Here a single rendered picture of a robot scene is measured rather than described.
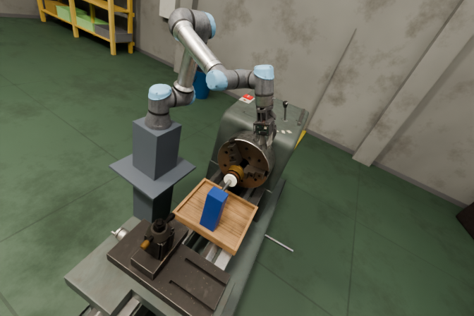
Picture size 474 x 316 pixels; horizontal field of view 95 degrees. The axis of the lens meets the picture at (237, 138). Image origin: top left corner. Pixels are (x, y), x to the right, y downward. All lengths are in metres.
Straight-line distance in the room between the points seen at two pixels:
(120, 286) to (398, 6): 4.11
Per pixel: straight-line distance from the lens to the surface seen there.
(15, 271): 2.23
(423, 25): 4.11
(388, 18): 4.07
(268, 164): 1.16
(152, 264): 0.92
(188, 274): 0.96
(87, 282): 1.03
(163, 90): 1.26
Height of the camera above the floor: 1.85
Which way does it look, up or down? 32 degrees down
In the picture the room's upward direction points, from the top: 17 degrees clockwise
